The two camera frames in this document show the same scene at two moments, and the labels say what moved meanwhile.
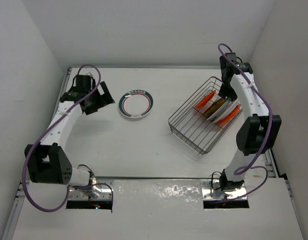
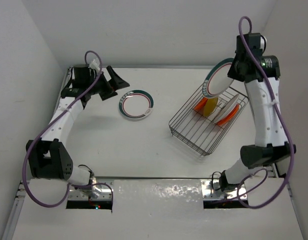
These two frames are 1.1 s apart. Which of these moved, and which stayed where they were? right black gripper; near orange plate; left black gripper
Moved: right black gripper; left black gripper
Stayed: near orange plate
